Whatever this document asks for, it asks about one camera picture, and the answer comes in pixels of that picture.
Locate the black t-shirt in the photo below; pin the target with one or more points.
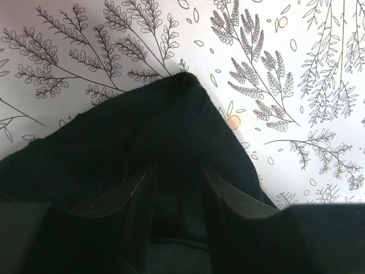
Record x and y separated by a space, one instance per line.
171 122

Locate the floral patterned table mat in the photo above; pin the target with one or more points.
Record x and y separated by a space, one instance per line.
287 77

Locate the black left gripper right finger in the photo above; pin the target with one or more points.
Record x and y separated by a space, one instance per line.
247 236

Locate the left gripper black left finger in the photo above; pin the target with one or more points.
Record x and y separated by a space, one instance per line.
108 234

